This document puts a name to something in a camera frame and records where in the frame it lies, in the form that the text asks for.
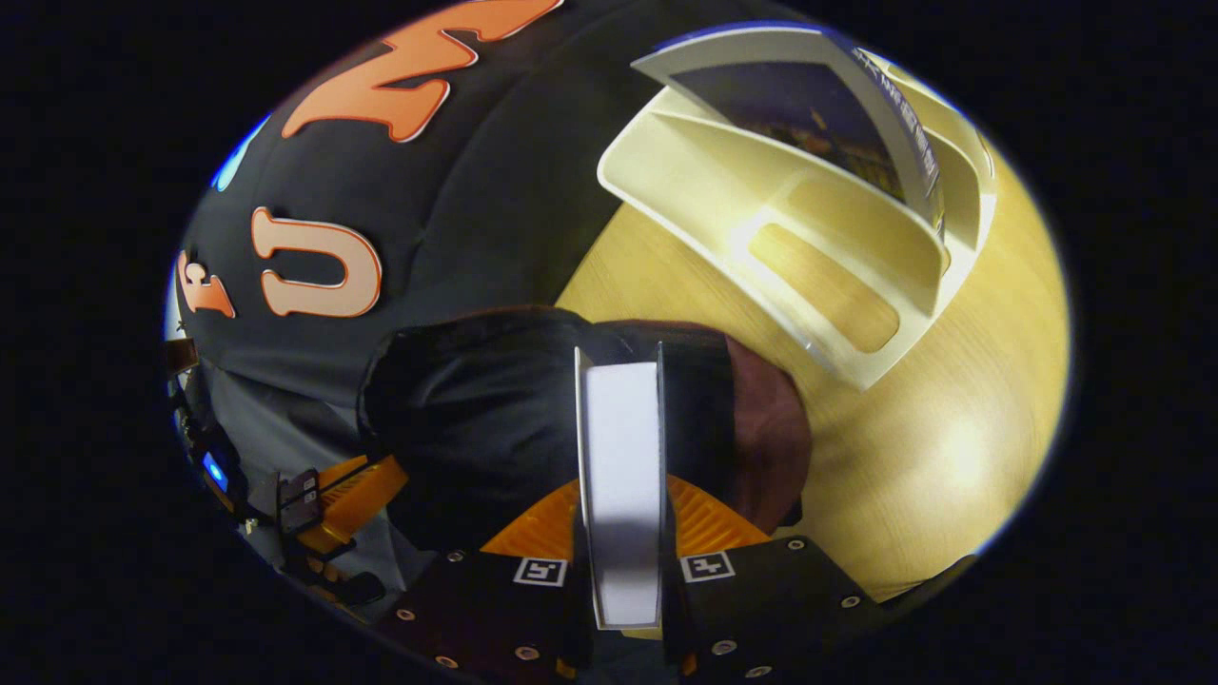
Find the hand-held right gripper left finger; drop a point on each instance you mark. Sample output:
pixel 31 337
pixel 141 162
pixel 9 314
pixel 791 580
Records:
pixel 476 609

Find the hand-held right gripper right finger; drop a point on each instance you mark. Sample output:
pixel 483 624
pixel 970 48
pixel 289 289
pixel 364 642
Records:
pixel 761 609

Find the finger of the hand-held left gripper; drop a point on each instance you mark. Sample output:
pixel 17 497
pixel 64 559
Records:
pixel 347 585
pixel 357 495

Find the maroon schoolbag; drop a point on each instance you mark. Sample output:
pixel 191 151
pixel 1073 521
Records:
pixel 476 419

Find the white book with portrait cover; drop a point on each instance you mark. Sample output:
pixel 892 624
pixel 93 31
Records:
pixel 623 476

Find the white bookshelf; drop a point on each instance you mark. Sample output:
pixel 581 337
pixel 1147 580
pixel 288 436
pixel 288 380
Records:
pixel 723 190

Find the white book with dark cover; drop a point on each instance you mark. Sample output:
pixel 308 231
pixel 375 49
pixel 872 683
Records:
pixel 799 114

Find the black backdrop cloth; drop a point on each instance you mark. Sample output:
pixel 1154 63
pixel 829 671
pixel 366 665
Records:
pixel 476 190

